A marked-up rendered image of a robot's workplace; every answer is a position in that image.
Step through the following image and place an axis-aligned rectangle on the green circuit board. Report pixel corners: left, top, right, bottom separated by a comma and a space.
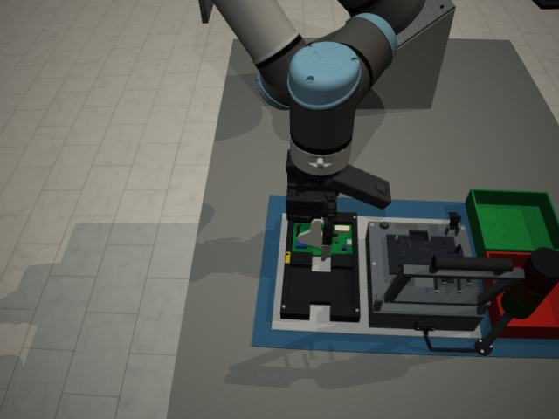
292, 223, 352, 257

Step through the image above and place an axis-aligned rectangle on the red bin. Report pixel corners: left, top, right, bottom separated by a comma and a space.
484, 251, 559, 340

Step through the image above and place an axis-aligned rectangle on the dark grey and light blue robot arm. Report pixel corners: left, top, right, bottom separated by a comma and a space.
211, 0, 426, 210

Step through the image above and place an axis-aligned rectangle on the green bin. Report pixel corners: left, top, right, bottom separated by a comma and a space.
465, 189, 559, 257

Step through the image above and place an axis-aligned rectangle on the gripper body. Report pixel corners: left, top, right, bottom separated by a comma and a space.
286, 149, 341, 222

